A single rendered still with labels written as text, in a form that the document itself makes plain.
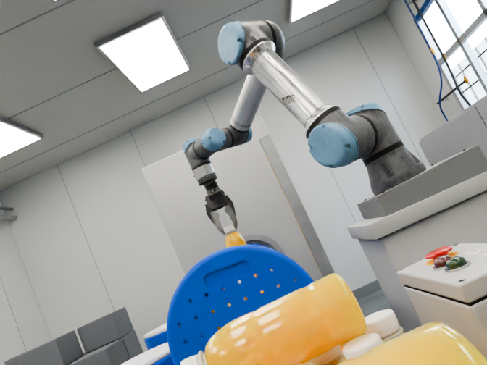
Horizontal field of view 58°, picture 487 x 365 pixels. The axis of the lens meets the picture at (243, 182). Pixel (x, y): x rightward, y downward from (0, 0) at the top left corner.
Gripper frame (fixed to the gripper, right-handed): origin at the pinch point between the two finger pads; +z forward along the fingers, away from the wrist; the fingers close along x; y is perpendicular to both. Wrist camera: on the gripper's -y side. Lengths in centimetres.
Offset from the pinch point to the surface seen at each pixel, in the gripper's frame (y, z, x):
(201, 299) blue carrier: -76, 15, 6
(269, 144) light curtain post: 65, -35, -34
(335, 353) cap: -106, 24, -10
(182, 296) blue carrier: -76, 13, 9
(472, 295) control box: -111, 23, -24
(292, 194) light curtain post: 65, -7, -33
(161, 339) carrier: 56, 30, 52
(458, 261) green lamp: -106, 21, -27
